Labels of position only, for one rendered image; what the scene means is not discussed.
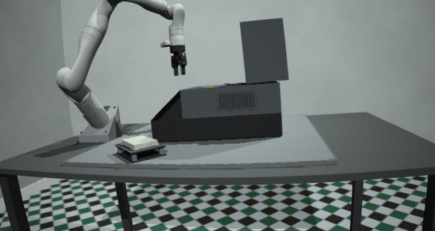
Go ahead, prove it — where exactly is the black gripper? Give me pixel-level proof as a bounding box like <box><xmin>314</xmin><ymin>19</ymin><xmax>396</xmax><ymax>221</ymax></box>
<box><xmin>170</xmin><ymin>45</ymin><xmax>187</xmax><ymax>76</ymax></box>

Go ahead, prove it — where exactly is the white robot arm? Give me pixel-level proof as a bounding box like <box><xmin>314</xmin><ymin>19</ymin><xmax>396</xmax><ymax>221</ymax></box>
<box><xmin>56</xmin><ymin>0</ymin><xmax>185</xmax><ymax>129</ymax></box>

